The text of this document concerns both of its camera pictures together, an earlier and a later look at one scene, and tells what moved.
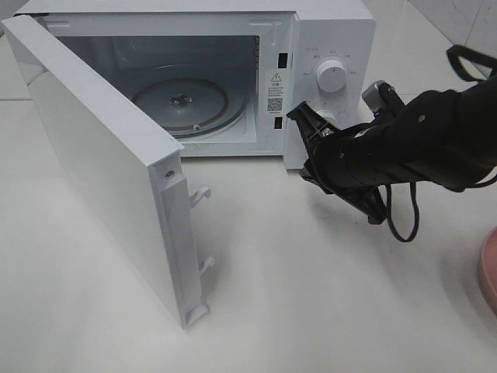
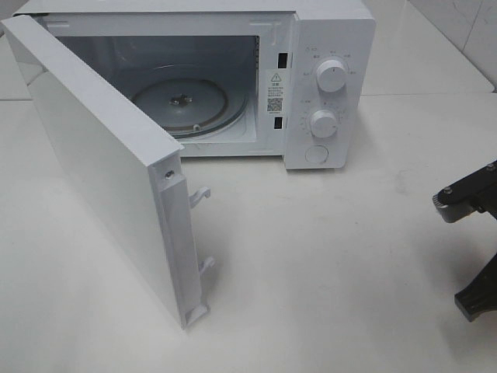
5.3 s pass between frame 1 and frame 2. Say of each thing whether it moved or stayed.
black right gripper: moved
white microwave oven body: stayed
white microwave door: stayed
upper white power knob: stayed
